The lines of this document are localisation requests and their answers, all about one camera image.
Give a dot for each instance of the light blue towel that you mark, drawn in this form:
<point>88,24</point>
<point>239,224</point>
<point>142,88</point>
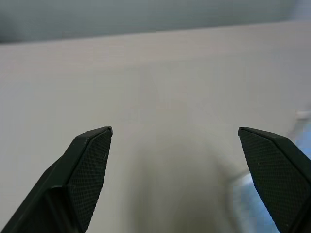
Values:
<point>245,208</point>

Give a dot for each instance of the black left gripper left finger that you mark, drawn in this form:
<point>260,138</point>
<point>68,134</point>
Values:
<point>80,174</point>

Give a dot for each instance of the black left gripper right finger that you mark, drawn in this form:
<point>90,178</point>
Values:
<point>277,174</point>

